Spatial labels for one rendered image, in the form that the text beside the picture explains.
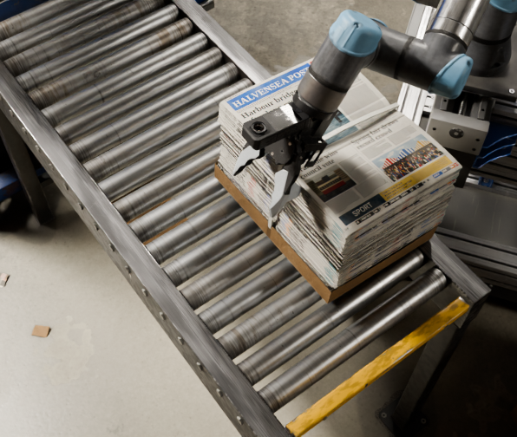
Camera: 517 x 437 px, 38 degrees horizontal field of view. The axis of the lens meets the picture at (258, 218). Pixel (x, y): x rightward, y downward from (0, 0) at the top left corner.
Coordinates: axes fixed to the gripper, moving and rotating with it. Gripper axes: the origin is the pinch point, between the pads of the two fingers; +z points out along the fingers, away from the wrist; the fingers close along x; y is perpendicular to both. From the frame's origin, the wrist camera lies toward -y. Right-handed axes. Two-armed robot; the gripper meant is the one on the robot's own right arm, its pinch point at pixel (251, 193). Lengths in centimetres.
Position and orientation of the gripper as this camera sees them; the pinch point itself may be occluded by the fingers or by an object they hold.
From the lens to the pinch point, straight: 133.0
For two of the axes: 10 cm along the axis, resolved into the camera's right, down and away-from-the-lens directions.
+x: -5.9, -6.7, 4.5
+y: 6.7, -0.9, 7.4
